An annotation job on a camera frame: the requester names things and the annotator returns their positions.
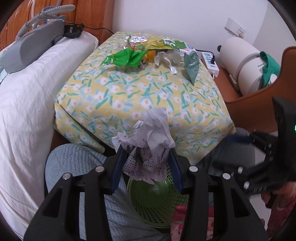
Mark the white paper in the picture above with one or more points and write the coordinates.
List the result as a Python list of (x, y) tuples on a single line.
[(147, 147)]

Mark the white pillow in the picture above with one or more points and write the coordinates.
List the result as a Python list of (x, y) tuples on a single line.
[(27, 126)]

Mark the yellow floral cloth cover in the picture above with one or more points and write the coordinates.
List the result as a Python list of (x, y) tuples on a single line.
[(99, 101)]

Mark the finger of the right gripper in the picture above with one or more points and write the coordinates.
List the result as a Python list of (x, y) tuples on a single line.
[(239, 139)]

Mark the white power strip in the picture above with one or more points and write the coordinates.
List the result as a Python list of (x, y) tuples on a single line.
[(210, 63)]

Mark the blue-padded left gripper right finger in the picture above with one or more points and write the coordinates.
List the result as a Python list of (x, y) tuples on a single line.
[(176, 170)]

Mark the green yellow snack bag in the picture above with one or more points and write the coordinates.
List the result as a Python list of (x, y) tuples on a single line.
[(145, 43)]

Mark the bright green wrapper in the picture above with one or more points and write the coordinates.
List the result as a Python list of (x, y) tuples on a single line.
[(126, 57)]

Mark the silver foil wrapper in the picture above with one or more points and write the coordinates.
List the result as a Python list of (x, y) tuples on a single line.
[(170, 58)]

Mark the green cloth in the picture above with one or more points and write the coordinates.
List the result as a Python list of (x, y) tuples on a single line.
[(270, 71)]

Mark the wooden headboard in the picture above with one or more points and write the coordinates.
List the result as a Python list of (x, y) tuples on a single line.
[(97, 16)]

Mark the pink floral blanket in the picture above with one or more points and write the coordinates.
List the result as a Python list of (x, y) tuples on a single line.
[(223, 212)]

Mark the green plastic trash basket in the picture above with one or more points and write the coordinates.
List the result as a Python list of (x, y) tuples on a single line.
[(155, 203)]

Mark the grey breathing machine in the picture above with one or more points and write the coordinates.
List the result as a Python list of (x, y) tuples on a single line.
[(23, 52)]

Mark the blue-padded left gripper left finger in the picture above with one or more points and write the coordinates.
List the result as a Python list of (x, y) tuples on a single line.
[(120, 160)]

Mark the white wall socket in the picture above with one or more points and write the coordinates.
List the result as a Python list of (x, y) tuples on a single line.
[(235, 28)]

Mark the teal sachet packet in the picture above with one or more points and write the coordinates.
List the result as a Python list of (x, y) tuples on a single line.
[(191, 65)]

